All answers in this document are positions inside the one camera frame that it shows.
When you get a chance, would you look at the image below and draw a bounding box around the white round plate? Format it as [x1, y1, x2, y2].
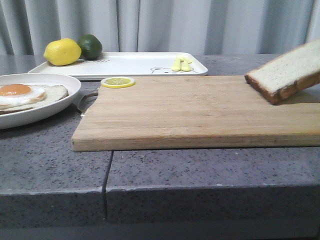
[0, 73, 82, 130]

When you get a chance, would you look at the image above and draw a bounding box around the bread slice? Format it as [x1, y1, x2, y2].
[0, 85, 69, 115]
[244, 39, 320, 105]

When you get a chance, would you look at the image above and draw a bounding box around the white bear tray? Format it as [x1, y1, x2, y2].
[29, 52, 208, 81]

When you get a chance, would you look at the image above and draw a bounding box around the wooden cutting board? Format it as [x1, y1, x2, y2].
[72, 75, 320, 152]

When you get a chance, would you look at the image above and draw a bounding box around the yellow plastic fork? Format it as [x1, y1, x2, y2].
[171, 55, 184, 72]

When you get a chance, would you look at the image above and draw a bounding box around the lemon slice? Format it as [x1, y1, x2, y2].
[100, 76, 136, 89]

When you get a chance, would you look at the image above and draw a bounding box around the green lime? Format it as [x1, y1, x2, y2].
[77, 34, 103, 60]

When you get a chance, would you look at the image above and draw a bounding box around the grey curtain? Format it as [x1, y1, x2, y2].
[0, 0, 320, 55]

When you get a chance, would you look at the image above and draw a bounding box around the yellow lemon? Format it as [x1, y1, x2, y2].
[43, 38, 82, 66]

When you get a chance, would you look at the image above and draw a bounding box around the fried egg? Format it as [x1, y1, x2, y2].
[0, 83, 46, 110]

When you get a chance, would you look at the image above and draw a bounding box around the metal board handle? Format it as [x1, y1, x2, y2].
[76, 87, 99, 118]

